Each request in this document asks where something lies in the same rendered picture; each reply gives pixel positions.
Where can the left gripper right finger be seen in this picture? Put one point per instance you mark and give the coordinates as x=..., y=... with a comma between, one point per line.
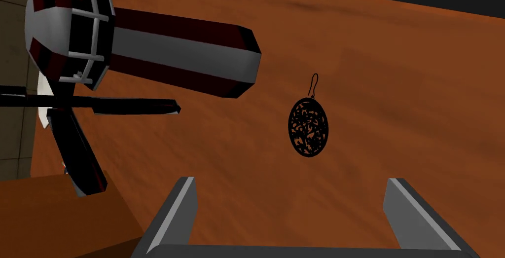
x=410, y=218

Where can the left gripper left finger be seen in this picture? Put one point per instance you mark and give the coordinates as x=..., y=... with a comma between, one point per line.
x=179, y=214

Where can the brown wooden block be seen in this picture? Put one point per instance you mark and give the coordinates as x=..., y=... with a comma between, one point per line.
x=55, y=218

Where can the brown wooden table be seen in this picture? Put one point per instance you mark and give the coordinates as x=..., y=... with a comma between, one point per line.
x=394, y=92

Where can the black oval filigree earring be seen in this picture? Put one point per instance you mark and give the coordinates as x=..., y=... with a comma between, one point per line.
x=308, y=127

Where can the black red grey fan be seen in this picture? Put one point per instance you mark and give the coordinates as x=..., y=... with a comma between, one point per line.
x=177, y=49

